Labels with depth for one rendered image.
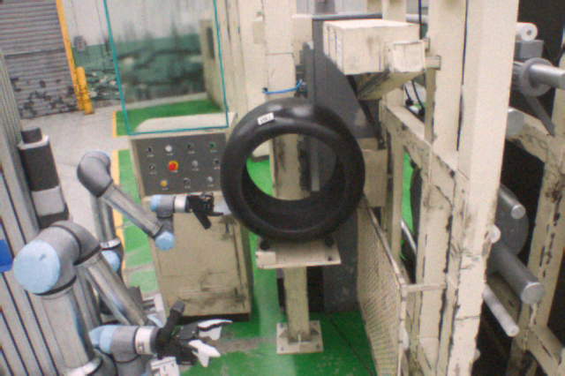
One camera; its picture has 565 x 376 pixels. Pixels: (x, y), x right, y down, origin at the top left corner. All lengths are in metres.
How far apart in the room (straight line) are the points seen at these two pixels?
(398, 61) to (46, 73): 10.16
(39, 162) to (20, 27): 9.65
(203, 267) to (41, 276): 1.62
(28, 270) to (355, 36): 1.12
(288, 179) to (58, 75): 9.26
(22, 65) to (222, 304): 9.02
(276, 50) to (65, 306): 1.35
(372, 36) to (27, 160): 1.12
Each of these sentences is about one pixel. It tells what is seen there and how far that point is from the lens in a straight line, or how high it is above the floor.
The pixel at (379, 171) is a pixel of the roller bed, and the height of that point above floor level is 1.09.
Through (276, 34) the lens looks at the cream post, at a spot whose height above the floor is 1.74.
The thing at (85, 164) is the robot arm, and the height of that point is 1.35.
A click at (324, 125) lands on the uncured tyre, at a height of 1.42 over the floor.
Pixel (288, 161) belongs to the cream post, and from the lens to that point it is 2.16.
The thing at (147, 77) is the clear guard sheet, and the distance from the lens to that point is 2.41.
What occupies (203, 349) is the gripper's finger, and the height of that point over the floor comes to 1.08.
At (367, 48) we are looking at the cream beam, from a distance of 1.45.
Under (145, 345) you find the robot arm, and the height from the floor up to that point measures 1.06.
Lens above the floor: 1.85
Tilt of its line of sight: 23 degrees down
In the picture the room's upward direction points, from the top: 4 degrees counter-clockwise
